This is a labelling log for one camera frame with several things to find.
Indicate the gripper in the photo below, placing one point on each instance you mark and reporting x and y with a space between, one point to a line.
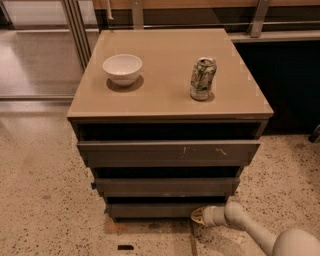
210 217

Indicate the grey bottom drawer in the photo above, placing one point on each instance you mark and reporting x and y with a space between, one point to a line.
157 207

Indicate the grey drawer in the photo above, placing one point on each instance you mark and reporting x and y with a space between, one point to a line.
167 187
157 207
200 153

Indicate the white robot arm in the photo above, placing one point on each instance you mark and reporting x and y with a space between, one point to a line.
291 242

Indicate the grey middle drawer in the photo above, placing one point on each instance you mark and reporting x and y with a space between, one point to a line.
167 187

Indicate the grey top drawer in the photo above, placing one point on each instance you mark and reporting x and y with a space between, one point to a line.
200 153

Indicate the grey drawer cabinet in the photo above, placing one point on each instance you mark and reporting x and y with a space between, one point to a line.
158 105

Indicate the black tape floor marker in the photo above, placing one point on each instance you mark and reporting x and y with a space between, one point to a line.
125 247

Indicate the green white drink can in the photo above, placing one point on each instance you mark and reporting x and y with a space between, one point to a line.
203 73

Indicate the white ceramic bowl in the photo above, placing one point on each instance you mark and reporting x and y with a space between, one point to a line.
123 69

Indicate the metal shelf bracket right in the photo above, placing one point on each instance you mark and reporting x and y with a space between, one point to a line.
256 25

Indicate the metal shelf bracket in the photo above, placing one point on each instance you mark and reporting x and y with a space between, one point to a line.
256 25
137 15

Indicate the metal shelf bracket left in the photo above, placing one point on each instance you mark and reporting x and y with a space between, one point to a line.
137 15

